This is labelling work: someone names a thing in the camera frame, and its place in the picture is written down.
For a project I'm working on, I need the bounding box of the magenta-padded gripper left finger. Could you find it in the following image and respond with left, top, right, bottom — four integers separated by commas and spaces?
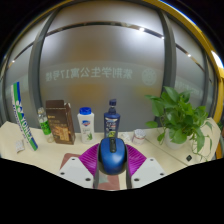
58, 143, 101, 189

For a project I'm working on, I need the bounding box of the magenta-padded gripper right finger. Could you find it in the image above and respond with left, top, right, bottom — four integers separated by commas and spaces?
125, 143, 167, 189

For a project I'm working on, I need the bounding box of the blue and black computer mouse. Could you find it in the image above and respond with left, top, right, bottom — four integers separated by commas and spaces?
97, 136, 129, 176

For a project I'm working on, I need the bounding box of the small jar with white lid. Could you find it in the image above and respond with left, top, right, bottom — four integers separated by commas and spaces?
132, 128, 147, 146

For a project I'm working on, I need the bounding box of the crumpled white tissue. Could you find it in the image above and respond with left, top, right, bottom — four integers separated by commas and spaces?
119, 132, 134, 144

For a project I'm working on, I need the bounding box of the white bottle with blue cap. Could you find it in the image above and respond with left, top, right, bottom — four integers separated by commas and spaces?
77, 106, 96, 145

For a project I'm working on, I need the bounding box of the dark blue pump bottle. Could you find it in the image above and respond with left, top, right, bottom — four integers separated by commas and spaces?
103, 98, 121, 140

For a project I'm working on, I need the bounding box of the brown cardboard carton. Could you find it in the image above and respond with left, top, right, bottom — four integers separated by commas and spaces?
45, 99, 77, 146

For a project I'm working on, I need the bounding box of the clear bottle with green label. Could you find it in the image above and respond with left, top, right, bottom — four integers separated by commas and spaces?
37, 106, 55, 144

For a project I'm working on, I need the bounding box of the green plant in white pot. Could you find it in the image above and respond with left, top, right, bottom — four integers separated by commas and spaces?
144, 86, 214, 163

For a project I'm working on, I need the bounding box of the small white card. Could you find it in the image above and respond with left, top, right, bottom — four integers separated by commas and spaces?
14, 139, 26, 154

